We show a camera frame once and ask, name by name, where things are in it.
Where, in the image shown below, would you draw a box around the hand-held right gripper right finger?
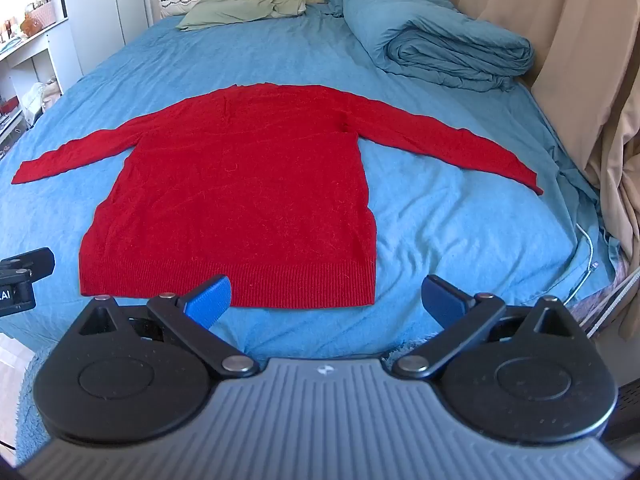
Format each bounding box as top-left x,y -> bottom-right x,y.
390,274 -> 576,381

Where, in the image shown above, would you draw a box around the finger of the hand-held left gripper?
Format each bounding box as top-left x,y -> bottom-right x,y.
0,247 -> 56,282

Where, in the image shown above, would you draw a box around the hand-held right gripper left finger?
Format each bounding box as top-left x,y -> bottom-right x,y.
75,274 -> 261,377

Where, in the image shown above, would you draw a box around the red knit sweater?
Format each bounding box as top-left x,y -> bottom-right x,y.
11,82 -> 544,311

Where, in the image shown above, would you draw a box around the bed with blue sheet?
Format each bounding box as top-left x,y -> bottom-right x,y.
0,0 -> 618,361

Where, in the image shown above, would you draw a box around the pink basket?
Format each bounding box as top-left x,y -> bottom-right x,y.
22,0 -> 57,37

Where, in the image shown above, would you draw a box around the white shelf unit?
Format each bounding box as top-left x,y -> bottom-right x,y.
0,0 -> 151,161

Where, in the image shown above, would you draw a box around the green pillow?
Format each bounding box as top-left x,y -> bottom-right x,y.
175,0 -> 308,32

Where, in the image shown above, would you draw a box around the beige curtain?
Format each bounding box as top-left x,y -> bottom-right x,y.
442,0 -> 640,341

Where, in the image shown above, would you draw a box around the white cable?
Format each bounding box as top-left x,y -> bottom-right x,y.
565,222 -> 601,307

